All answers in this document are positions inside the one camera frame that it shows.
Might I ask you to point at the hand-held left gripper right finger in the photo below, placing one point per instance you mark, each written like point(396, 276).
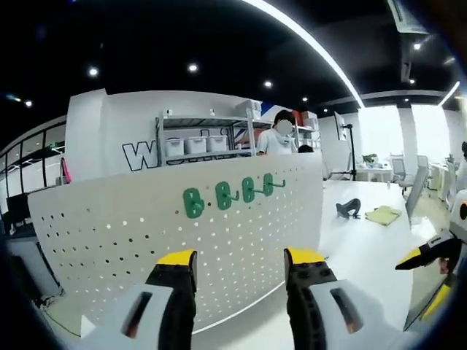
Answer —
point(328, 317)

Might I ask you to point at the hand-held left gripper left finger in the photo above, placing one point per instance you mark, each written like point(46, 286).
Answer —
point(120, 321)

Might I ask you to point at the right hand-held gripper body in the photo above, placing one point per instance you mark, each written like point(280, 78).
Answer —
point(461, 218)

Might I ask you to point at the white perforated mounting plate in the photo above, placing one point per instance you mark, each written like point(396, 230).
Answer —
point(109, 226)

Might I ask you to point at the green hook assembly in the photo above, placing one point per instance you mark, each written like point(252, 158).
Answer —
point(268, 191)
point(222, 206)
point(248, 197)
point(191, 213)

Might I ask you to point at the yellow-green cloth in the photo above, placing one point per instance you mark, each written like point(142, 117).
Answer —
point(383, 215)

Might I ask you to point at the black curved headset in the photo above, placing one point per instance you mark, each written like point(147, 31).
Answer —
point(348, 208)

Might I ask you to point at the black tripod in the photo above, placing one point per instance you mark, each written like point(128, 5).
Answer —
point(351, 156)

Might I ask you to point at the black computer monitor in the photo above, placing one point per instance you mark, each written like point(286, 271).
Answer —
point(18, 211)

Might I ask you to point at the pink hanging item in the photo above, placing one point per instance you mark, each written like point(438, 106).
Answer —
point(66, 171)

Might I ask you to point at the white storage bin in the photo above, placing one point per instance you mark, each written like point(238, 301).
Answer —
point(196, 144)
point(217, 143)
point(175, 146)

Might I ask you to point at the ceiling air conditioner unit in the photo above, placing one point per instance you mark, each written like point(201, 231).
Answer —
point(408, 16)

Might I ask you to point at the grey metal shelf rack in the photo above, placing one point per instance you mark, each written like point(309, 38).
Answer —
point(204, 122)

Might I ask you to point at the long ceiling light strip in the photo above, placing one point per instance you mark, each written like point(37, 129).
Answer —
point(321, 47)

